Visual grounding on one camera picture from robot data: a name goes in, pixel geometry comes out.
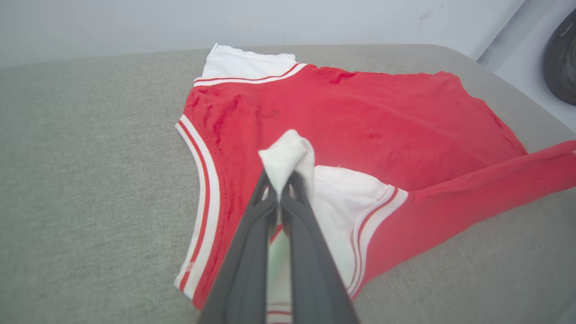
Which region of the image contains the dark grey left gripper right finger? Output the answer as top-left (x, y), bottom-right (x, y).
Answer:
top-left (281, 171), bottom-right (360, 324)

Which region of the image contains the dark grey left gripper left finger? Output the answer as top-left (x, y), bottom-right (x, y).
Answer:
top-left (198, 169), bottom-right (282, 324)

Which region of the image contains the red and white garment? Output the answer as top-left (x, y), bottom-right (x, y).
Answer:
top-left (173, 43), bottom-right (576, 324)

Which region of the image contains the white washing machine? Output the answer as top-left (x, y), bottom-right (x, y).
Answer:
top-left (493, 0), bottom-right (576, 133)

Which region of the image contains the dark round washing machine door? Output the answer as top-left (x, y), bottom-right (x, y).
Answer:
top-left (542, 9), bottom-right (576, 107)

